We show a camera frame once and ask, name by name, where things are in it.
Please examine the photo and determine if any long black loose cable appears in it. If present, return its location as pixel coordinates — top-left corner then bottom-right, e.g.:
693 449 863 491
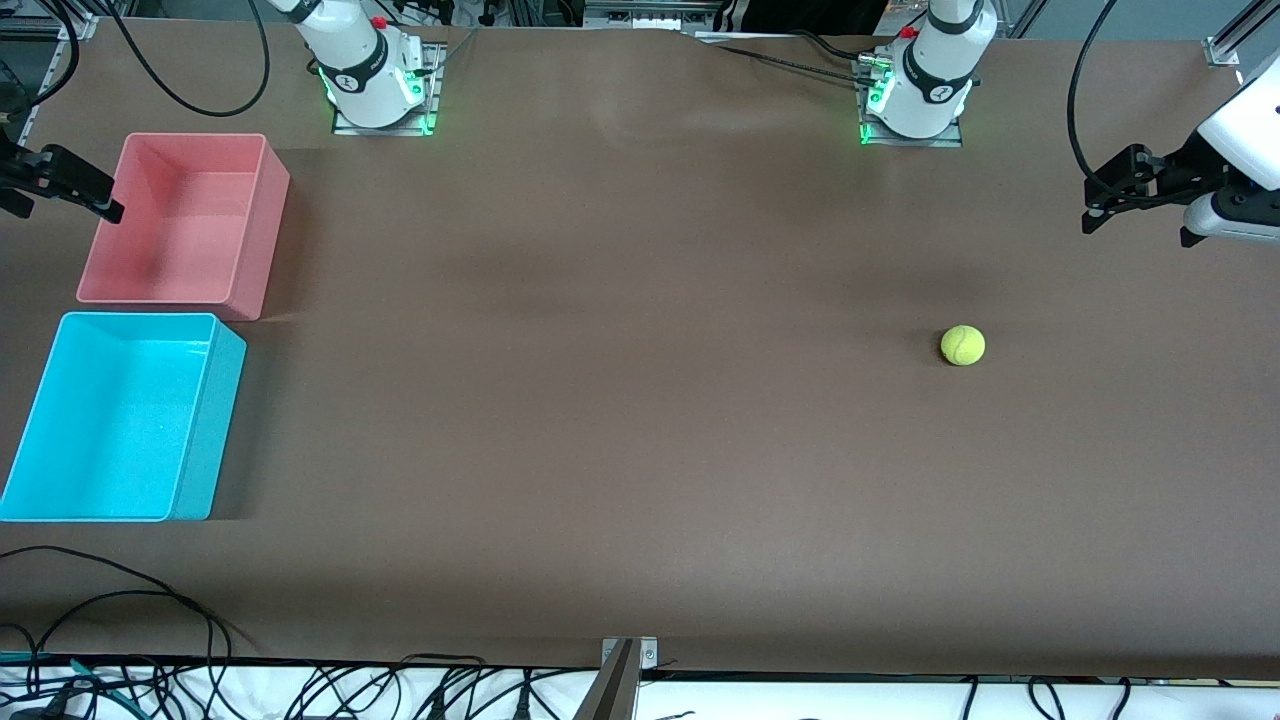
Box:
0 590 233 691
0 545 263 656

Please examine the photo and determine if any aluminium frame profile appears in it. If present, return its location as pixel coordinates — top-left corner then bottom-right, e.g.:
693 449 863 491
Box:
30 10 101 116
1205 0 1280 67

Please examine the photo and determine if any blue plastic bin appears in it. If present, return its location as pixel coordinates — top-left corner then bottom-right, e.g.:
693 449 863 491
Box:
0 312 248 523

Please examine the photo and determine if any teal cable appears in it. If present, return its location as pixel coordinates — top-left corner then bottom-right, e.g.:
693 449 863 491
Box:
0 652 126 691

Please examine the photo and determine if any pink plastic bin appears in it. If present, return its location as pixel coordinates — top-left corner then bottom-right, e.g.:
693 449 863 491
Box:
77 133 292 322

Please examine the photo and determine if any grey metal rack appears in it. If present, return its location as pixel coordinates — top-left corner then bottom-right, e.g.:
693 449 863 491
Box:
583 0 723 29

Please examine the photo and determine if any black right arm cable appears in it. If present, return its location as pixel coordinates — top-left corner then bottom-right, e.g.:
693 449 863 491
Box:
0 0 272 126

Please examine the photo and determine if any yellow-green tennis ball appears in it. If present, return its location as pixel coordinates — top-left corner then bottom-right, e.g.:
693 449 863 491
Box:
941 325 986 367

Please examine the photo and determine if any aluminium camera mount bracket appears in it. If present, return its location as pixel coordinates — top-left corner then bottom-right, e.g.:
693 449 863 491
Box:
575 637 659 720

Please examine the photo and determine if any black base cable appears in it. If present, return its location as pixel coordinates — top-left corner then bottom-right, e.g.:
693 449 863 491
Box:
795 28 886 63
715 45 881 86

